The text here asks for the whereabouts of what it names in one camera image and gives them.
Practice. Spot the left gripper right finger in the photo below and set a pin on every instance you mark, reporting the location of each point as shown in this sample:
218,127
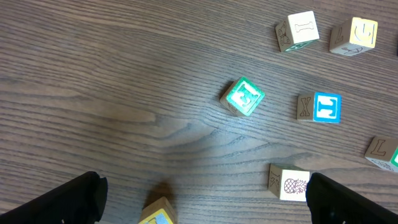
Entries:
332,203

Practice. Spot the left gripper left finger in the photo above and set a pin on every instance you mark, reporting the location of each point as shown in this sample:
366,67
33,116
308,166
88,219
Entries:
81,200

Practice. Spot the wooden block yellow side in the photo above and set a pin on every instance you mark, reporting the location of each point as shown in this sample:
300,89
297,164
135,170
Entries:
288,182

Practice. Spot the green number 7 block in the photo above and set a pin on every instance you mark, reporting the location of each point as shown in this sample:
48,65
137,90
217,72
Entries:
382,152

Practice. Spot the yellow top block near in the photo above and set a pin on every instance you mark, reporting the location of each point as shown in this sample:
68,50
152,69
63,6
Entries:
159,212

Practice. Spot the blue letter T block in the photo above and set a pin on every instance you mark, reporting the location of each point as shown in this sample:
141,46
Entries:
319,107

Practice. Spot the green letter block left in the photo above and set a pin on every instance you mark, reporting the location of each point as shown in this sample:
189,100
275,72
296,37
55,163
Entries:
242,97

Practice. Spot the yellow top block far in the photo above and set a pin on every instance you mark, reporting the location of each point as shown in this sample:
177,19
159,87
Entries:
354,36

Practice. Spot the white block green side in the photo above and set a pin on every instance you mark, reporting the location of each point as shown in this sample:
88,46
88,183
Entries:
297,31

